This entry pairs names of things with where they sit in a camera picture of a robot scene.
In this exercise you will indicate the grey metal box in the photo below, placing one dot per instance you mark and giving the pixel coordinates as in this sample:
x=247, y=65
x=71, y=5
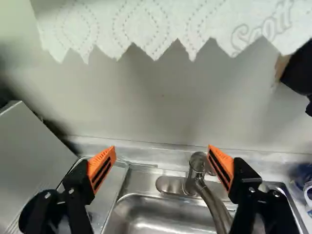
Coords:
x=26, y=158

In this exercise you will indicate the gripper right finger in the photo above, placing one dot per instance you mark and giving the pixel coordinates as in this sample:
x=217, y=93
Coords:
x=246, y=180

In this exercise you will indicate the stainless steel counter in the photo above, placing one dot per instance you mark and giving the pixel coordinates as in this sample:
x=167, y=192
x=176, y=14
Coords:
x=170, y=151

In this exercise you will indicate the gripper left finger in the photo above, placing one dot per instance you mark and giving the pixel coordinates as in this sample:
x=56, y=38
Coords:
x=78, y=180

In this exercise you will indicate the chrome tap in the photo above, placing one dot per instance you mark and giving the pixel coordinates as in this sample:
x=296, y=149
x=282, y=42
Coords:
x=198, y=180

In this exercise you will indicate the white paper towel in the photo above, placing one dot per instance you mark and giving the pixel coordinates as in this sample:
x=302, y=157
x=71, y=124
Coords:
x=156, y=24

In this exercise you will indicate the black paper towel dispenser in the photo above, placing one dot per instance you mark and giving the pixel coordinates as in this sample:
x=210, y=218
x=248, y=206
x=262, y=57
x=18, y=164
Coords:
x=298, y=65

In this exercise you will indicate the blue and white cloth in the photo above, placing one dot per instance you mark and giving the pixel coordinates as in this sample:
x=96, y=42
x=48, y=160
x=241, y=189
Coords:
x=302, y=180

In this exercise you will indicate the stainless steel sink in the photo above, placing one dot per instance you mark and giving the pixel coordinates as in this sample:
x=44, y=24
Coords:
x=156, y=214

